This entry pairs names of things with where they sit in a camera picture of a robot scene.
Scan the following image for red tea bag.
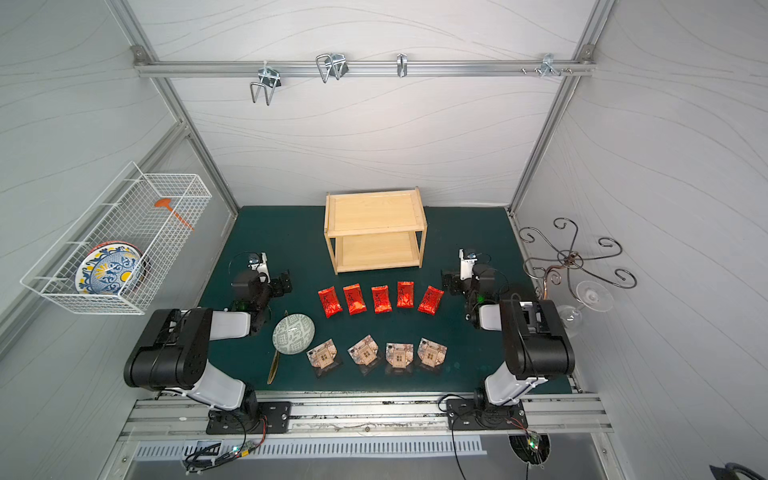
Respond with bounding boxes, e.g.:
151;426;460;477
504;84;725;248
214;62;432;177
318;286;343;318
418;286;444;316
397;281;415;308
343;284;367;315
371;285;392;314

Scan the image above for brown tea bag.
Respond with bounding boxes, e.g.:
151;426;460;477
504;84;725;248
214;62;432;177
348;335;383;376
306;339;343;378
385;343;414;375
417;338;447;373

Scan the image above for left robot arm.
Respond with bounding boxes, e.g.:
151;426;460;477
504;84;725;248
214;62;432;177
123;253;293;419

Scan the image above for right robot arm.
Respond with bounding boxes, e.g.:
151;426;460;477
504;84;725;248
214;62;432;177
442;249;575;407

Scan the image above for wooden two-tier shelf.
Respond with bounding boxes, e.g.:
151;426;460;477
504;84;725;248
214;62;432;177
323;188;428;274

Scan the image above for green patterned bowl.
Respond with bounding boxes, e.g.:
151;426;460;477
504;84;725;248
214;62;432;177
272;313;315;355

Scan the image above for gold knife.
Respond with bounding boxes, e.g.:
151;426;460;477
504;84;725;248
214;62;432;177
266;311;288;385

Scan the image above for metal scroll glass holder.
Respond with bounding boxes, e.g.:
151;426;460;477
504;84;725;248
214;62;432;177
518;217;638;300

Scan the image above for green table mat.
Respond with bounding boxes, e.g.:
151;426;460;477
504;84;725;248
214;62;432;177
200;206;533;393

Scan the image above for wine glass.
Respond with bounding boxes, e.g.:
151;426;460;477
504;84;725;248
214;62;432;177
557;280;614;337

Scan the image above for orange spatula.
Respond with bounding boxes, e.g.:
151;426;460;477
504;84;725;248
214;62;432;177
154;198;194;231

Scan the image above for blue yellow patterned plate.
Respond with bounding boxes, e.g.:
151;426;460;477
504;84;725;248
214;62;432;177
74;242;145;295

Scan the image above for round floor port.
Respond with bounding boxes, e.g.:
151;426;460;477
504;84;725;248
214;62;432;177
509;432;551;466

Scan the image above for white vent strip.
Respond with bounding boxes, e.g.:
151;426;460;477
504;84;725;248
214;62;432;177
134;435;487;461

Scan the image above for metal double hook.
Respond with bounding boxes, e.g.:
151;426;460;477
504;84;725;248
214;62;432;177
249;63;282;106

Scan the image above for metal clamp hook right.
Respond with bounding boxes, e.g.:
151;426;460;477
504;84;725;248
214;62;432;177
520;53;573;78

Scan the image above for small metal hook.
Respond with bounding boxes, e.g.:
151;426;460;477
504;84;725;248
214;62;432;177
396;53;408;78

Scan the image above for metal loop hook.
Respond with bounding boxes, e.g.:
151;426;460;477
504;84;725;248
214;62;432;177
315;53;349;83

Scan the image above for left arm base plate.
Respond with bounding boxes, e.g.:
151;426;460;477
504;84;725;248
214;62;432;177
205;401;292;435

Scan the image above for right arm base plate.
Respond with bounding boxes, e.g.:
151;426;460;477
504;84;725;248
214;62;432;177
441;397;528;431

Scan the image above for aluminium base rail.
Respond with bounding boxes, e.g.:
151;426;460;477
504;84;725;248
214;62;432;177
119;391;613;441

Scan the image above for white wire basket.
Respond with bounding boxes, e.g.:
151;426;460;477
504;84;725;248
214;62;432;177
20;163;211;316

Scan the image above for left base cables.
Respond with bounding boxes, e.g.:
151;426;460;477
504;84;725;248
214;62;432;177
181;413;268;474

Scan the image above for aluminium top rail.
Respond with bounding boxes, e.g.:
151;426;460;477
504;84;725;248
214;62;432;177
134;58;597;79

